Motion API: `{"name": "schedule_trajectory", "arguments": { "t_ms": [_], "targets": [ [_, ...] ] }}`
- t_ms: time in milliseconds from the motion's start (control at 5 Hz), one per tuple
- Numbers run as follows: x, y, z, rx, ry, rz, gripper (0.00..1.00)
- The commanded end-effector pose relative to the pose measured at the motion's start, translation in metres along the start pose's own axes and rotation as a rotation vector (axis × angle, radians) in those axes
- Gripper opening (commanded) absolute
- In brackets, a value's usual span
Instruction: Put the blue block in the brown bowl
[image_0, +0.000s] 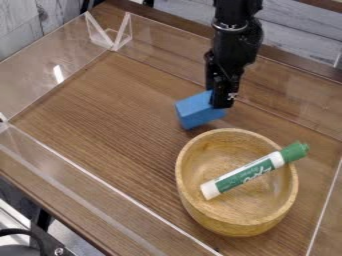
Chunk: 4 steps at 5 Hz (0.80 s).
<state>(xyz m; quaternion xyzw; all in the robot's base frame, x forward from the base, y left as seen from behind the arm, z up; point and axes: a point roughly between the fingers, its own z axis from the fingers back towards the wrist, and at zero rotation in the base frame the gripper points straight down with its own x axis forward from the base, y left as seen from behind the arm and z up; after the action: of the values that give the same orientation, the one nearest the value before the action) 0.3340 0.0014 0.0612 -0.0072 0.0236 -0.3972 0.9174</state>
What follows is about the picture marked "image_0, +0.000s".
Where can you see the light wooden bowl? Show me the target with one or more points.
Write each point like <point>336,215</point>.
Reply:
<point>236,188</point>

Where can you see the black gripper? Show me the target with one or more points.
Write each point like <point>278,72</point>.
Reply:
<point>232,51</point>

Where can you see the green and white marker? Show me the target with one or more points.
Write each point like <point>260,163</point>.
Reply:
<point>260,166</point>

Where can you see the clear acrylic tray wall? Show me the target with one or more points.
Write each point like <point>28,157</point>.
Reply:
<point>90,136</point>

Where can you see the blue foam block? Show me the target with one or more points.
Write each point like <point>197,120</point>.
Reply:
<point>195,111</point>

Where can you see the black metal bracket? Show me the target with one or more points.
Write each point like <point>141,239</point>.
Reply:
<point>53,247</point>

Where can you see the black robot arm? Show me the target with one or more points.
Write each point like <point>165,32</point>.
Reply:
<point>232,13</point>

